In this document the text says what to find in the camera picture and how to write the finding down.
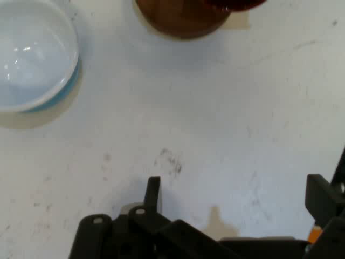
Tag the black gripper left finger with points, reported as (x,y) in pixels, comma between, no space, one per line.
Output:
(152,194)

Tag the red enamel mug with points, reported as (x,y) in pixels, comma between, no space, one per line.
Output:
(237,4)

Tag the brown wooden mug tree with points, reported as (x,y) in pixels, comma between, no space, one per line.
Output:
(183,19)

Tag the white bowl with blue outside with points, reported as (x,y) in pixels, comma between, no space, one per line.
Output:
(35,54)

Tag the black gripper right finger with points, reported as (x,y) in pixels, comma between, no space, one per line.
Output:
(323,197)

